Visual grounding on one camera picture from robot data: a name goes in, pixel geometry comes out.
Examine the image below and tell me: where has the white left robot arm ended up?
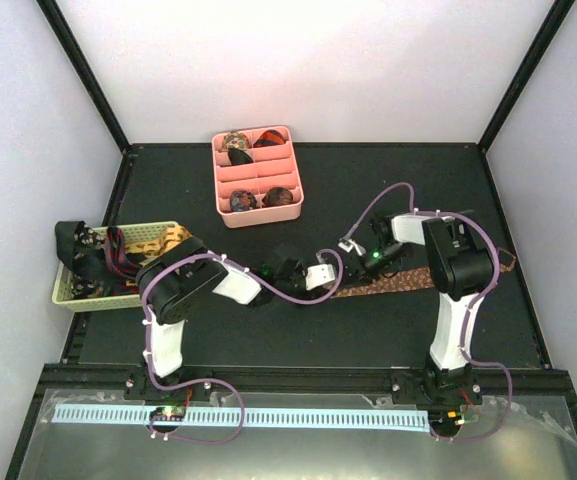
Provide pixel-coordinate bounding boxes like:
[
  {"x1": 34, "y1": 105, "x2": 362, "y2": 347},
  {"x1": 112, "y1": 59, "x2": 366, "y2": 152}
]
[{"x1": 136, "y1": 237, "x2": 274, "y2": 399}]

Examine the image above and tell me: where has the black patterned tie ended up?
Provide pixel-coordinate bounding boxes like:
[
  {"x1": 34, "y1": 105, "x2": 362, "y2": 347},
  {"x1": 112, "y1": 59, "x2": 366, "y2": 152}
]
[{"x1": 54, "y1": 221, "x2": 115, "y2": 300}]

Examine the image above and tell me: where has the black orange rolled tie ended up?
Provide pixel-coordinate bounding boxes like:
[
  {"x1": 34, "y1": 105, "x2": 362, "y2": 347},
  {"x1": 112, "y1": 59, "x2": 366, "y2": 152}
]
[{"x1": 253, "y1": 129, "x2": 286, "y2": 148}]

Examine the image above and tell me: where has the dark striped tie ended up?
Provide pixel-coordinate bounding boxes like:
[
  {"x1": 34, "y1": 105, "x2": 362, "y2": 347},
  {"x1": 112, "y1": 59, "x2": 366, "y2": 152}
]
[{"x1": 103, "y1": 227, "x2": 143, "y2": 281}]

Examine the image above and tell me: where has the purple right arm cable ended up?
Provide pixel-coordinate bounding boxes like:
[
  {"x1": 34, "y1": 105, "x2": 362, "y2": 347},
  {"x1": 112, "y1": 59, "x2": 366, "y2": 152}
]
[{"x1": 340, "y1": 182, "x2": 514, "y2": 444}]

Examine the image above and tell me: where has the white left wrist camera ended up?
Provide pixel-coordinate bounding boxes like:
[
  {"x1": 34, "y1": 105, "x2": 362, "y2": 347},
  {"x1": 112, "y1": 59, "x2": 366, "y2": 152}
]
[{"x1": 305, "y1": 263, "x2": 337, "y2": 291}]

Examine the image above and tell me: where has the dark brown rolled tie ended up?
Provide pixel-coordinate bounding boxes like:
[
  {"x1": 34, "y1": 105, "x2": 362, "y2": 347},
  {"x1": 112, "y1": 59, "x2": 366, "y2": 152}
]
[{"x1": 262, "y1": 187, "x2": 294, "y2": 208}]

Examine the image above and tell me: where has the floral rolled tie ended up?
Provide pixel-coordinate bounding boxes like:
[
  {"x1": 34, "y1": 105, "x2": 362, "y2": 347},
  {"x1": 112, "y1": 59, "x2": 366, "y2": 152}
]
[{"x1": 220, "y1": 131, "x2": 251, "y2": 152}]

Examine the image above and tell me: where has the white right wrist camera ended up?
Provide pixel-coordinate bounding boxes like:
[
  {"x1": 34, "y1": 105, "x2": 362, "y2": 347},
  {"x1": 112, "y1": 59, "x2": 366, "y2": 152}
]
[{"x1": 338, "y1": 238, "x2": 366, "y2": 257}]

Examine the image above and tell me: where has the light green plastic basket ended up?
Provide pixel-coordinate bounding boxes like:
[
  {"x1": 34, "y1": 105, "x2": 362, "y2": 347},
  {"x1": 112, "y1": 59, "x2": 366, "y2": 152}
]
[{"x1": 52, "y1": 221, "x2": 179, "y2": 313}]

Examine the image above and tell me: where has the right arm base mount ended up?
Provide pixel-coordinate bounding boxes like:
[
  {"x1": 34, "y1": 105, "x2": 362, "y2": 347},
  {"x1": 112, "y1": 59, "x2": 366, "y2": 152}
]
[{"x1": 390, "y1": 364, "x2": 483, "y2": 440}]

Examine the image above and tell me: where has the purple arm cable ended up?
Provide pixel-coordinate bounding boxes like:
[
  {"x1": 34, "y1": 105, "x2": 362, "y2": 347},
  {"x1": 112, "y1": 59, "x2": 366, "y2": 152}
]
[
  {"x1": 340, "y1": 182, "x2": 514, "y2": 444},
  {"x1": 140, "y1": 248, "x2": 344, "y2": 445}
]

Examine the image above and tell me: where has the black corner frame post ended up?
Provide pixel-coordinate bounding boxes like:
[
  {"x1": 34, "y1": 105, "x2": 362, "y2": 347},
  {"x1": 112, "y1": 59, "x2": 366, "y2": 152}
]
[
  {"x1": 36, "y1": 0, "x2": 131, "y2": 153},
  {"x1": 477, "y1": 0, "x2": 576, "y2": 153}
]

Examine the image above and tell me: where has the pink divided organizer box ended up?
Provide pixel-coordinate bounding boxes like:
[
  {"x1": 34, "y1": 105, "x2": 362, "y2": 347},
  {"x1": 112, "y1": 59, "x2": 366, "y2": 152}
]
[{"x1": 211, "y1": 125, "x2": 304, "y2": 229}]

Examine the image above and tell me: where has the light blue cable duct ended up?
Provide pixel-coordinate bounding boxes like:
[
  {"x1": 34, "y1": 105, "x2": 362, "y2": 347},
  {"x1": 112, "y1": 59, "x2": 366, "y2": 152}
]
[{"x1": 51, "y1": 404, "x2": 430, "y2": 433}]

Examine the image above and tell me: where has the black corner frame post left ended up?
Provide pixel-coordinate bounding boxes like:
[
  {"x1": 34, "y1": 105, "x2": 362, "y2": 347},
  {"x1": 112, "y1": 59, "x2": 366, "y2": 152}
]
[{"x1": 36, "y1": 0, "x2": 131, "y2": 153}]

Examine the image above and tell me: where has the blue patterned rolled tie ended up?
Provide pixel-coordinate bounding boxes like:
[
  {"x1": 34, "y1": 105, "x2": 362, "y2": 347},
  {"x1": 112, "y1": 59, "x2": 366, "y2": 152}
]
[{"x1": 229, "y1": 190, "x2": 258, "y2": 213}]

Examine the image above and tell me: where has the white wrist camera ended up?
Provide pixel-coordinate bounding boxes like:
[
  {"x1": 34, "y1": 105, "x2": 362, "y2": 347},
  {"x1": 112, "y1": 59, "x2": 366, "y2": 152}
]
[
  {"x1": 338, "y1": 238, "x2": 366, "y2": 257},
  {"x1": 305, "y1": 263, "x2": 337, "y2": 291}
]

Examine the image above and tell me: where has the black corner frame post right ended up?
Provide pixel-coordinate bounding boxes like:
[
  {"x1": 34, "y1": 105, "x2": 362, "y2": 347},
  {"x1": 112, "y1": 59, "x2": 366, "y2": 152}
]
[{"x1": 477, "y1": 0, "x2": 576, "y2": 153}]

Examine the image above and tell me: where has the brown floral necktie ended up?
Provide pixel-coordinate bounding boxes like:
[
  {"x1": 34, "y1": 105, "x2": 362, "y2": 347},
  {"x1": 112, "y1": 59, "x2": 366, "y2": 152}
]
[{"x1": 330, "y1": 248, "x2": 517, "y2": 300}]

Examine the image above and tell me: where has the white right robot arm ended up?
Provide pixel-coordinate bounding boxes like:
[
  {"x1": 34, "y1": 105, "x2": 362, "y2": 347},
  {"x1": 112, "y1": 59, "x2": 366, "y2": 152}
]
[{"x1": 338, "y1": 211, "x2": 500, "y2": 403}]

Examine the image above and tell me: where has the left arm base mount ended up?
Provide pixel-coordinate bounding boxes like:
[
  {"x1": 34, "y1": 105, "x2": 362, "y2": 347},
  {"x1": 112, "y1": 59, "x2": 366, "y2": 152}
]
[{"x1": 124, "y1": 372, "x2": 216, "y2": 434}]

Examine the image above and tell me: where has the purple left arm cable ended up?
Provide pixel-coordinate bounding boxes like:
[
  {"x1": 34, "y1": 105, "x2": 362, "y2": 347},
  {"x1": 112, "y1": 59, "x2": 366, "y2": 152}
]
[{"x1": 140, "y1": 248, "x2": 344, "y2": 445}]

